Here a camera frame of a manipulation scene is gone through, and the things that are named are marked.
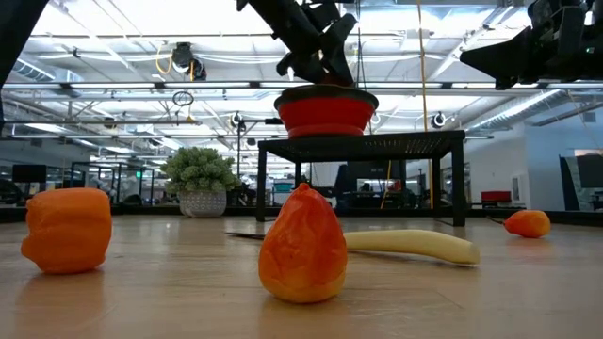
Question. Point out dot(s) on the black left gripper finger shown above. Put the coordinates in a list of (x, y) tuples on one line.
[(340, 52), (318, 80)]

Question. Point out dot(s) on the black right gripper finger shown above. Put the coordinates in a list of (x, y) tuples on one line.
[(504, 54), (508, 81)]

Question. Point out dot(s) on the red collapsible bowl grey rim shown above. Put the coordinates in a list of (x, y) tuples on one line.
[(325, 115)]

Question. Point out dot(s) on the small orange peach with stem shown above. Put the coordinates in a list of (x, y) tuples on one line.
[(530, 224)]

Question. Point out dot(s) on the small red orange pear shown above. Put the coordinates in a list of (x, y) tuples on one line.
[(304, 249)]

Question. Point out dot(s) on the orange bell pepper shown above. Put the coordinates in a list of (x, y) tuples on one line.
[(68, 230)]

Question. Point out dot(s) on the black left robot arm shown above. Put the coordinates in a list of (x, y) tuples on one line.
[(282, 19)]

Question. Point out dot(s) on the black perforated metal shelf riser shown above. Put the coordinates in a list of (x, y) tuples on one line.
[(358, 146)]

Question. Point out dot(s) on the red storage bin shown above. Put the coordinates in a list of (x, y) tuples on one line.
[(495, 196)]

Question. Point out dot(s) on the green succulent plant in pot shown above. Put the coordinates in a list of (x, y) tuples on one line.
[(200, 172)]

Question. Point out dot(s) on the pale yellow banana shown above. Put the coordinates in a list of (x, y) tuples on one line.
[(414, 242)]

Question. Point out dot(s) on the black monitor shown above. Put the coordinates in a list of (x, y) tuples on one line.
[(28, 173)]

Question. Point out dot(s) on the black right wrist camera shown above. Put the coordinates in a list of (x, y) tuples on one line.
[(558, 13)]

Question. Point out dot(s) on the black background rig frame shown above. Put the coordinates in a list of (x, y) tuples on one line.
[(245, 121)]

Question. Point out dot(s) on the dark wall panel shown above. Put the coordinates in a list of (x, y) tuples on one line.
[(567, 188)]

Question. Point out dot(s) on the black aluminium rig frame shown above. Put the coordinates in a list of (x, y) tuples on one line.
[(118, 213)]

